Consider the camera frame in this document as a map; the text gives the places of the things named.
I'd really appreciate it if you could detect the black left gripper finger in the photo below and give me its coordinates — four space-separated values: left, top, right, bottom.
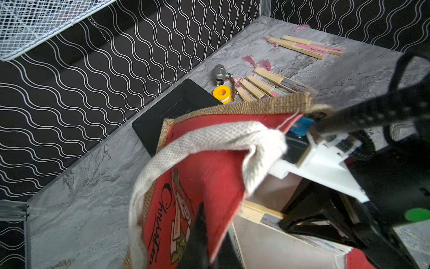
178 204 242 269

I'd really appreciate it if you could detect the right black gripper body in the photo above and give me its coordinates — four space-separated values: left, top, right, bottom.
278 178 419 269

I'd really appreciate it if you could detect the bamboo fan dark floral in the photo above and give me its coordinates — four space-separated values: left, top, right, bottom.
238 200 352 255

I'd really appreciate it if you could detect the red jute tote bag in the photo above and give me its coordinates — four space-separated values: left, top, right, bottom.
122 92 377 269

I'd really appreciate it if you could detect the bamboo fan floral white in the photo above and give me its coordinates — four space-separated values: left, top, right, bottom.
236 87 255 102

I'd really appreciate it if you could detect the bamboo fan grey floral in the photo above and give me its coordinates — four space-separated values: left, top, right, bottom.
253 67 319 96

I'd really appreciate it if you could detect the bamboo fan pink white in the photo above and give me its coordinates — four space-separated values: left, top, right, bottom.
263 37 329 59

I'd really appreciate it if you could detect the bamboo fan purple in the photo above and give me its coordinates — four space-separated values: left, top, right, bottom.
239 79 267 99

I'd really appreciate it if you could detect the bamboo fan pink stripe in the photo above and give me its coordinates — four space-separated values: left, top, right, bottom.
281 35 346 56

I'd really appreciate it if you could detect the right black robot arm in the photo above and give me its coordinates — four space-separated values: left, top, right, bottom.
279 48 430 269

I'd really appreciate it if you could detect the yellow thread seal tape spool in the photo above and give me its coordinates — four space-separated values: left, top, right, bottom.
212 85 231 104

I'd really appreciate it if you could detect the black plastic tool case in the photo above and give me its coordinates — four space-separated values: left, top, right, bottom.
132 78 222 157

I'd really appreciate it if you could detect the steel ball valve brown handle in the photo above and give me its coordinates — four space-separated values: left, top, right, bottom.
212 65 236 102

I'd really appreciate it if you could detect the aluminium frame corner post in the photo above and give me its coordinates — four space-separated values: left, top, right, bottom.
259 0 272 17

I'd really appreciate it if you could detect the white wire mesh basket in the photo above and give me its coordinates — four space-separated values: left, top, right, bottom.
1 0 113 62

